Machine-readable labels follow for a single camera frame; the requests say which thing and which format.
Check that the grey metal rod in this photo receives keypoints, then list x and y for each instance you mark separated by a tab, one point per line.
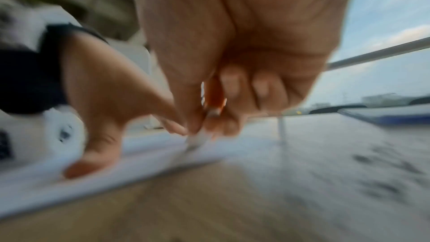
379	53

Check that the person's right hand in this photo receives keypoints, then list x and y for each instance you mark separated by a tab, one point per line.
255	23

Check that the white wrist camera unit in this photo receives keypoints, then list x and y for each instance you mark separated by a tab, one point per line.
37	134

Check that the orange pen with white tip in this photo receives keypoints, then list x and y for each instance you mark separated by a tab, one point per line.
215	97

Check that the white paper sheet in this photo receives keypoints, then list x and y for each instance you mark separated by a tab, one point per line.
100	171

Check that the blue and white flat board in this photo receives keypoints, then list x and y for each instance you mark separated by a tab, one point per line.
386	114

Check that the person's left hand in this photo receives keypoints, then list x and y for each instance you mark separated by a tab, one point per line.
111	97

